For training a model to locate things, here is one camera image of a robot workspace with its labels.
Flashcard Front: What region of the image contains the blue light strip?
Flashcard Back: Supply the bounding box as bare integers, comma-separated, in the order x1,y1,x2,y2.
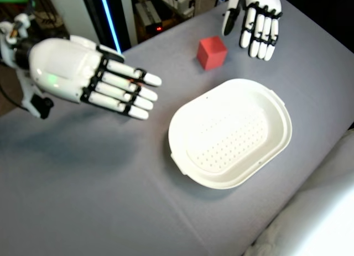
98,0,123,54

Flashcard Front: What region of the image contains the white padded fabric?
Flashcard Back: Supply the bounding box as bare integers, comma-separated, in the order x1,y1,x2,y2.
243,127,354,256

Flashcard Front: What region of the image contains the black device with red display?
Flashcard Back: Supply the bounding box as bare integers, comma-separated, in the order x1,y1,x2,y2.
134,1,178,35

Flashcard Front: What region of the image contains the red cube block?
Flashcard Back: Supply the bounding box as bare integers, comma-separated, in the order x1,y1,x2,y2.
196,36,228,71

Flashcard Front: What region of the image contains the white perforated plastic basket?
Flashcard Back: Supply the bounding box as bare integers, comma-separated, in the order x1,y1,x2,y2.
168,78,293,190

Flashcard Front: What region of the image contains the white black pillar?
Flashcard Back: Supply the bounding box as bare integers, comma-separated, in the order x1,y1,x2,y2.
45,0,138,54

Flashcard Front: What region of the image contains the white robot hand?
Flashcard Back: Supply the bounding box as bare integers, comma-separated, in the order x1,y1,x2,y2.
28,34,163,121
222,0,283,61

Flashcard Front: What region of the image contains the grey table cloth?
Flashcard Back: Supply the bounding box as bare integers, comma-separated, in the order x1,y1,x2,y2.
0,0,354,256

